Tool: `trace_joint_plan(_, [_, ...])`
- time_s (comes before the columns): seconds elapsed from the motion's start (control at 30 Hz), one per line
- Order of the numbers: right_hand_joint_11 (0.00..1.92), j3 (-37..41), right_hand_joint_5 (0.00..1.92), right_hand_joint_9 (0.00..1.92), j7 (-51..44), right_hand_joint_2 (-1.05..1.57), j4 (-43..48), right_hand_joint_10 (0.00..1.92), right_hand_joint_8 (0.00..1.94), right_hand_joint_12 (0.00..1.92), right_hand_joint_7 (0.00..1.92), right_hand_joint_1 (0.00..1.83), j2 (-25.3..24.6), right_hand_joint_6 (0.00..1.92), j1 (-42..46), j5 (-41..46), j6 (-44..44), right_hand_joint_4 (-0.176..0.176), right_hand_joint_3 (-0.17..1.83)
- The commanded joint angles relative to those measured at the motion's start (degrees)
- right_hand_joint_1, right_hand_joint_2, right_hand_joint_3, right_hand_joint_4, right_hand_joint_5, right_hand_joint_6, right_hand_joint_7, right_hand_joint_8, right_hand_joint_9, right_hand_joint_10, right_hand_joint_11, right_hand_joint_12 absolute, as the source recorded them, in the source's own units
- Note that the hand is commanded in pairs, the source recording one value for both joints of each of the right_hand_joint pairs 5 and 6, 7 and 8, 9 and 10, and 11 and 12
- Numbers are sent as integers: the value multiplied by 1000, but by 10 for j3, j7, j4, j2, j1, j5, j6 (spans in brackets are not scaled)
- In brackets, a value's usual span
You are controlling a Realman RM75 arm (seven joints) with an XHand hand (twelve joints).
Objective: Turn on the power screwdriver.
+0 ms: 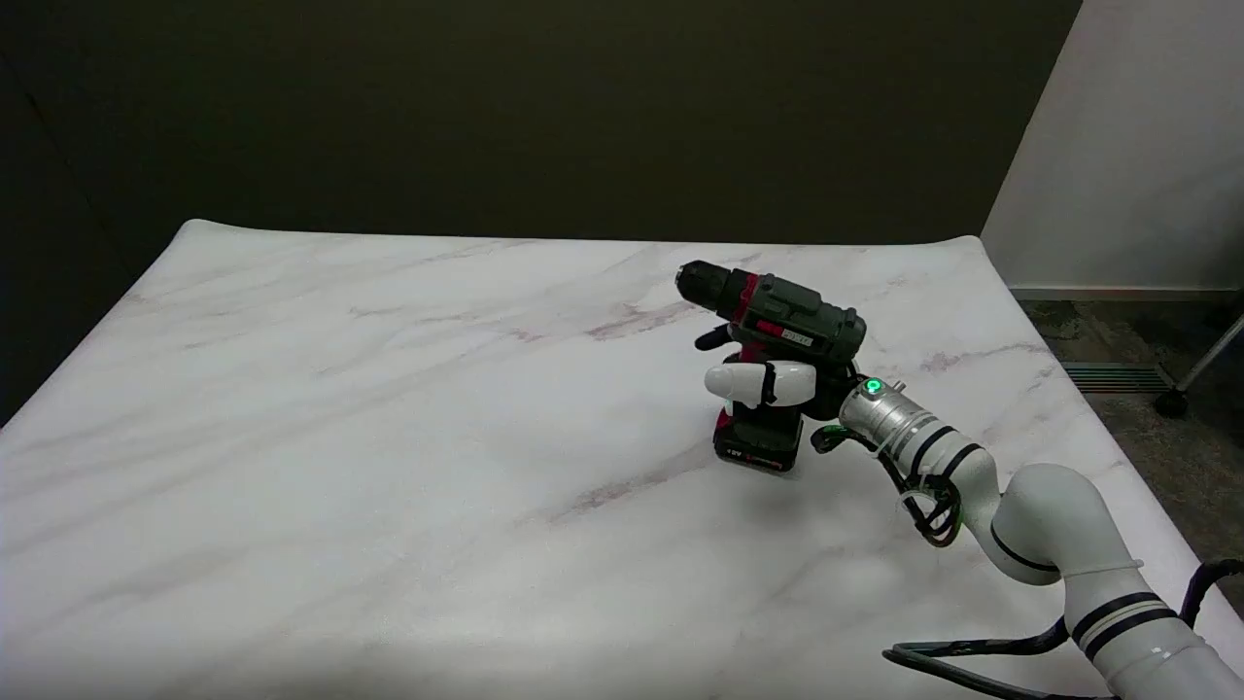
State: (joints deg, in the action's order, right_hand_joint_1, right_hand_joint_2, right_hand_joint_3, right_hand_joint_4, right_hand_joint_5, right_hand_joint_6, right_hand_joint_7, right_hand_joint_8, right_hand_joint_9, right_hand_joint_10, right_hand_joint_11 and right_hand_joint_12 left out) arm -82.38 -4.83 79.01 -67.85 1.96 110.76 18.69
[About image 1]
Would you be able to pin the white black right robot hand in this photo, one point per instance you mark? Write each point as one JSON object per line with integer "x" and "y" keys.
{"x": 768, "y": 381}

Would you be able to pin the dark green red power screwdriver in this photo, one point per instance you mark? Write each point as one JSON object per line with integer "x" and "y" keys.
{"x": 792, "y": 321}

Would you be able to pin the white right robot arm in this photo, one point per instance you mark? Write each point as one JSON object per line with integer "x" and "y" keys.
{"x": 1030, "y": 525}

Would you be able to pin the floor vent grille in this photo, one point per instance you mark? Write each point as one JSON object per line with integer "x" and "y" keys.
{"x": 1110, "y": 377}

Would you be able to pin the metal stand leg with caster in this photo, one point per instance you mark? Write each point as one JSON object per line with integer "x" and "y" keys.
{"x": 1197, "y": 369}

